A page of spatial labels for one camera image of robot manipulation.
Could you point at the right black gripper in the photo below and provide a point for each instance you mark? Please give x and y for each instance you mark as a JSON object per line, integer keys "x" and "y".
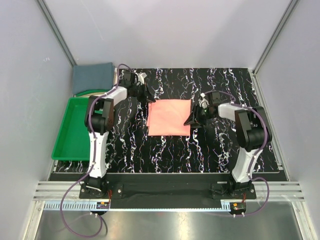
{"x": 191, "y": 120}

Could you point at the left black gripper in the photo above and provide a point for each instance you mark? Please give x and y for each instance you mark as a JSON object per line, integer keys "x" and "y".
{"x": 146, "y": 94}

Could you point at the pink t-shirt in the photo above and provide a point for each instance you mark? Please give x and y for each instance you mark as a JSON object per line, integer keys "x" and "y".
{"x": 166, "y": 117}

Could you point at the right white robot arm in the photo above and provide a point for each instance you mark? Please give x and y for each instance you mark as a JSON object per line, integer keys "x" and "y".
{"x": 252, "y": 133}

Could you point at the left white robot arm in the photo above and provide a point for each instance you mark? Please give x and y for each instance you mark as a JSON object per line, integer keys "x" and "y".
{"x": 95, "y": 178}

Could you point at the black marble pattern mat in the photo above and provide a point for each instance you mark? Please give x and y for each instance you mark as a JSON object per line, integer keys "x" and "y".
{"x": 212, "y": 149}

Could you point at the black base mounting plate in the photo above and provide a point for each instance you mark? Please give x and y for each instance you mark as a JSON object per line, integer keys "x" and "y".
{"x": 151, "y": 191}

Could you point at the green plastic tray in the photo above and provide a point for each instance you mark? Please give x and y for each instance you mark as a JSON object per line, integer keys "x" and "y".
{"x": 73, "y": 142}

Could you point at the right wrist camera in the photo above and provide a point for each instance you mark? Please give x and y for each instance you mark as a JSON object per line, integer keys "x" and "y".
{"x": 203, "y": 102}

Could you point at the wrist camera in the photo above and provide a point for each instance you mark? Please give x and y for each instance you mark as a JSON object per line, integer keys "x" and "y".
{"x": 203, "y": 102}
{"x": 141, "y": 78}

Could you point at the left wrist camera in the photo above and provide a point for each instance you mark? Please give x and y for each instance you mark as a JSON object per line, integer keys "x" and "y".
{"x": 141, "y": 78}

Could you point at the aluminium rail frame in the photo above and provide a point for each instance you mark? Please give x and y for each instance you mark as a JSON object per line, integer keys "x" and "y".
{"x": 279, "y": 211}

